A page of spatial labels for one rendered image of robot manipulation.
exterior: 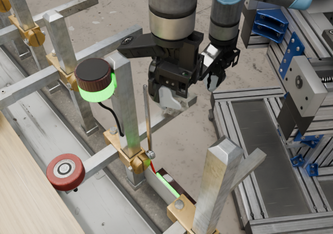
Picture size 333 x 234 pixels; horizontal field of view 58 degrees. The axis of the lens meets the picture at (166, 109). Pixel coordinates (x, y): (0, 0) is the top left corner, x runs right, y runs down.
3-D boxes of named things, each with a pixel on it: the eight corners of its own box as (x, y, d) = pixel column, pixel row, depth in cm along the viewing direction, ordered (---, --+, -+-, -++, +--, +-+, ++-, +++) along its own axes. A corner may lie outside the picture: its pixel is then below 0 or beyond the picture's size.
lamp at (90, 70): (114, 127, 69) (98, 52, 52) (129, 142, 66) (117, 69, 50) (92, 141, 66) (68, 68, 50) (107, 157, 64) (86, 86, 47)
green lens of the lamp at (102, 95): (102, 73, 56) (100, 64, 55) (121, 90, 53) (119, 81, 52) (73, 88, 54) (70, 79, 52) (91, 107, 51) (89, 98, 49)
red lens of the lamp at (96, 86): (99, 62, 54) (97, 53, 53) (119, 80, 51) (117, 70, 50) (70, 78, 52) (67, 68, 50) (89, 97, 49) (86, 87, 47)
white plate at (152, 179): (123, 153, 94) (119, 135, 86) (181, 215, 81) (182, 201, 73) (122, 154, 93) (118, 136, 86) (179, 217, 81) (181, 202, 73)
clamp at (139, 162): (120, 133, 84) (118, 122, 80) (151, 165, 77) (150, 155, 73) (103, 145, 81) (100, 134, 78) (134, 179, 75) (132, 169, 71)
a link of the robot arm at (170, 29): (138, 11, 46) (164, -14, 50) (140, 35, 49) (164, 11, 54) (183, 24, 44) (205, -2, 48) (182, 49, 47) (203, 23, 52)
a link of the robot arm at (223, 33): (226, 31, 73) (201, 17, 77) (223, 46, 76) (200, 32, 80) (246, 20, 76) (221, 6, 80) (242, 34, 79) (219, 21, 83)
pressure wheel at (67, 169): (81, 169, 79) (70, 145, 70) (97, 191, 75) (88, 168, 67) (53, 188, 76) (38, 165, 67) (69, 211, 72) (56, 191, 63)
